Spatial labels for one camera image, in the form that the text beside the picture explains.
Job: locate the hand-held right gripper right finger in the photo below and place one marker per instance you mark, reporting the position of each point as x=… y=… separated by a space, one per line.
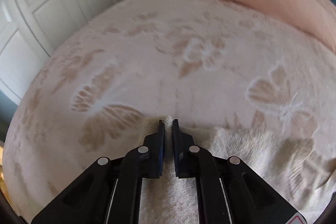
x=175 y=153

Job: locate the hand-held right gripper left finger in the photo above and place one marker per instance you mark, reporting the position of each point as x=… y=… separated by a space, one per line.
x=160 y=150

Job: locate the cream fleece small garment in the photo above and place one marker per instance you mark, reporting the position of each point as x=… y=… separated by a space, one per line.
x=246 y=161

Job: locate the cream butterfly print blanket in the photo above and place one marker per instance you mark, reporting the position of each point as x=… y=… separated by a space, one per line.
x=162 y=64

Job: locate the white panelled door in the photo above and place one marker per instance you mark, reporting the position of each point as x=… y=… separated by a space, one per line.
x=39 y=3

